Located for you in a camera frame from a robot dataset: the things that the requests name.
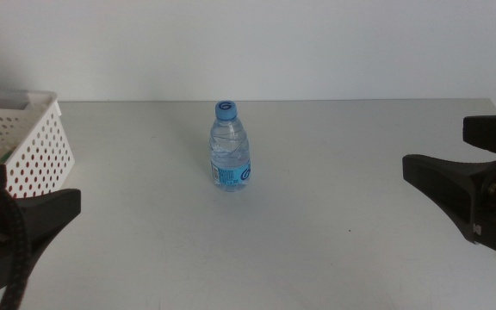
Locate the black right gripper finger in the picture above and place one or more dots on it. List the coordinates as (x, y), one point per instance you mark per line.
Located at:
(493, 133)
(454, 185)

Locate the clear water bottle blue cap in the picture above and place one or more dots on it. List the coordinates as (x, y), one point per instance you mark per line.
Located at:
(230, 146)

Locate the white perforated plastic basket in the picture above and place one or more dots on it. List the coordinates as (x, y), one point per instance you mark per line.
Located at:
(37, 125)

